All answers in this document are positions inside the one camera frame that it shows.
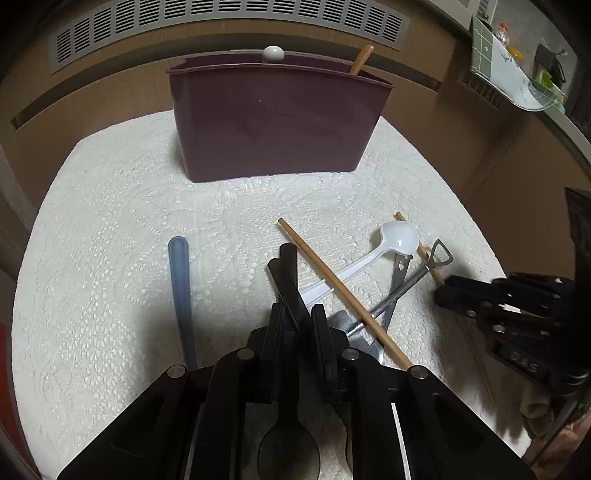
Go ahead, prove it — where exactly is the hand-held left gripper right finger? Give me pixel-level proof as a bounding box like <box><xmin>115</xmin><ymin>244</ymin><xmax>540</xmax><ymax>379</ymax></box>
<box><xmin>311</xmin><ymin>304</ymin><xmax>536</xmax><ymax>480</ymax></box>

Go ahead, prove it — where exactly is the metal shovel-shaped fork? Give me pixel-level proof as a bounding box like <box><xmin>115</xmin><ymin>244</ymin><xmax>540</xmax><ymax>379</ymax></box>
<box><xmin>381</xmin><ymin>253</ymin><xmax>414</xmax><ymax>330</ymax></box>

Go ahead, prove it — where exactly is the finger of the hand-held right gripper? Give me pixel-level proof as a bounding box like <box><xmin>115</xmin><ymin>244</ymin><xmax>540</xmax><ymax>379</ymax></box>
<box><xmin>435</xmin><ymin>287</ymin><xmax>555</xmax><ymax>329</ymax></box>
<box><xmin>445</xmin><ymin>274</ymin><xmax>575</xmax><ymax>302</ymax></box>

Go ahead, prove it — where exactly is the person's right forearm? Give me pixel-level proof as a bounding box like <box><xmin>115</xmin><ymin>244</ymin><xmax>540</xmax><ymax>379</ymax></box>
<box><xmin>519</xmin><ymin>385</ymin><xmax>585</xmax><ymax>467</ymax></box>

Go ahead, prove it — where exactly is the black basket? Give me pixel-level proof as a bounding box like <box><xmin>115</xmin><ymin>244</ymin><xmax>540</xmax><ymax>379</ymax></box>
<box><xmin>536</xmin><ymin>44</ymin><xmax>567</xmax><ymax>84</ymax></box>

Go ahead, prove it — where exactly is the small grey vent grille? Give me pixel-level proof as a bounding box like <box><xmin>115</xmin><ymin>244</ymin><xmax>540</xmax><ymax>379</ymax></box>
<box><xmin>459</xmin><ymin>71</ymin><xmax>504</xmax><ymax>109</ymax></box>

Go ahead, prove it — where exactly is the white lace tablecloth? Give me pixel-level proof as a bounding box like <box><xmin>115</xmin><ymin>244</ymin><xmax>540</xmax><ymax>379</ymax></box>
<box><xmin>10</xmin><ymin>111</ymin><xmax>532</xmax><ymax>480</ymax></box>

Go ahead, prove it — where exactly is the blue spoon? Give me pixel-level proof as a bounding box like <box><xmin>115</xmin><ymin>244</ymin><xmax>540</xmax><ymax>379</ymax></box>
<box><xmin>167</xmin><ymin>236</ymin><xmax>198</xmax><ymax>370</ymax></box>

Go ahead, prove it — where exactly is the long grey vent grille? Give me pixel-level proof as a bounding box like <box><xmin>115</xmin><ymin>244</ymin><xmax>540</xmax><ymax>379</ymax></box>
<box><xmin>48</xmin><ymin>0</ymin><xmax>413</xmax><ymax>75</ymax></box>

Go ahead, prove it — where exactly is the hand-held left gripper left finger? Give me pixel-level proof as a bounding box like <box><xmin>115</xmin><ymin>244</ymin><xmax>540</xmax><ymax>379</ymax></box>
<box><xmin>56</xmin><ymin>302</ymin><xmax>291</xmax><ymax>480</ymax></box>

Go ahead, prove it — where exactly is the wooden chopstick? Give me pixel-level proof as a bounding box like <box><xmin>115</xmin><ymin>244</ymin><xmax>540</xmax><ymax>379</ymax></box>
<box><xmin>393</xmin><ymin>211</ymin><xmax>497</xmax><ymax>404</ymax></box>
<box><xmin>348</xmin><ymin>45</ymin><xmax>375</xmax><ymax>76</ymax></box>
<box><xmin>277</xmin><ymin>218</ymin><xmax>413</xmax><ymax>371</ymax></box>

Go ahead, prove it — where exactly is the black spoon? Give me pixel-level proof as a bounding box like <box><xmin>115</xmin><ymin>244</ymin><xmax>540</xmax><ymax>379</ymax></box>
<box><xmin>257</xmin><ymin>243</ymin><xmax>320</xmax><ymax>480</ymax></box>

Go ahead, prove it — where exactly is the white plastic spoon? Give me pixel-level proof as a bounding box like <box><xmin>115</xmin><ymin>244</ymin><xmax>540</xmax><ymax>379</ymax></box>
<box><xmin>298</xmin><ymin>222</ymin><xmax>420</xmax><ymax>301</ymax></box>

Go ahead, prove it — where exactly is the red object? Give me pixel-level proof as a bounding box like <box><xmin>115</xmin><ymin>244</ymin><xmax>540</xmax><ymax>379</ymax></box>
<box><xmin>0</xmin><ymin>332</ymin><xmax>19</xmax><ymax>462</ymax></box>

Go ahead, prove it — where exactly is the maroon utensil container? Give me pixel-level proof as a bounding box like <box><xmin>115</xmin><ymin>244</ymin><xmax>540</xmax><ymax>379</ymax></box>
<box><xmin>167</xmin><ymin>52</ymin><xmax>394</xmax><ymax>184</ymax></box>

